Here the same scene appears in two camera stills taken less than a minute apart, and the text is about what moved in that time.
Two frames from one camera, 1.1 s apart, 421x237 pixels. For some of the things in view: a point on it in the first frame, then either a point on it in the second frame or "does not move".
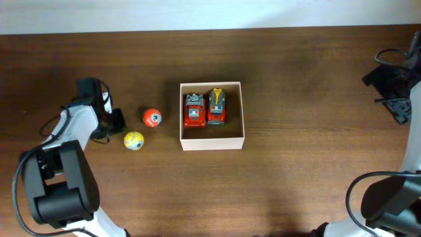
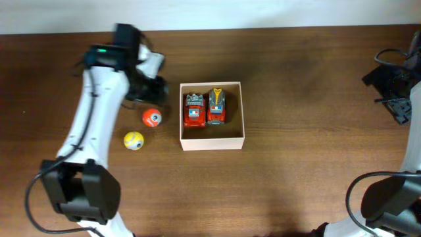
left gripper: x=122 y=126 → x=160 y=96
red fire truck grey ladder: x=195 y=110 does not move
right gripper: x=378 y=78 does not move
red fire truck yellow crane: x=216 y=107 does not move
